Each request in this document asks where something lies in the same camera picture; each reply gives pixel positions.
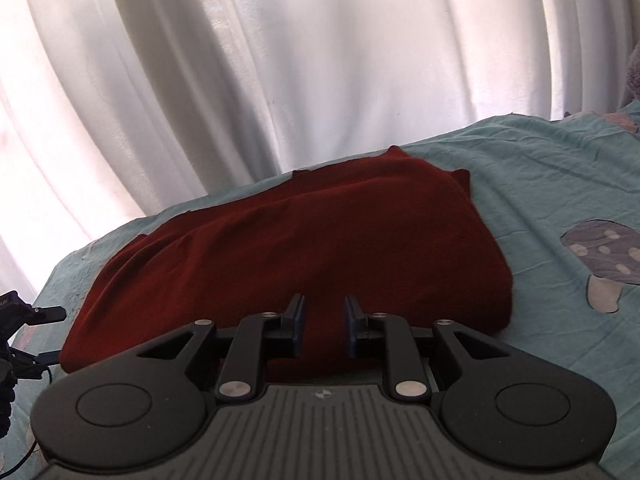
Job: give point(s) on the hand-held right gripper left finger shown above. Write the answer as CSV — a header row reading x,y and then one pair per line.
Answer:
x,y
298,327

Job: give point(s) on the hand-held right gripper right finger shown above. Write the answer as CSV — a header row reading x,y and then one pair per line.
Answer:
x,y
350,329

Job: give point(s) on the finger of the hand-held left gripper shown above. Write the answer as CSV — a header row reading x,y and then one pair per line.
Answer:
x,y
50,314
35,358

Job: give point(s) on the red knit cardigan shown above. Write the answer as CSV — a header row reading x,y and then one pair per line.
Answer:
x,y
325,230

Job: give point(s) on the light blue printed bedsheet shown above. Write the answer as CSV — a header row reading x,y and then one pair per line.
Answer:
x,y
550,185

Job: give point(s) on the white curtain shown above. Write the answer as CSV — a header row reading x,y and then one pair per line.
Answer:
x,y
300,60

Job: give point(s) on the purple teddy bear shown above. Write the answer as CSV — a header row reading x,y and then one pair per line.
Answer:
x,y
634,77

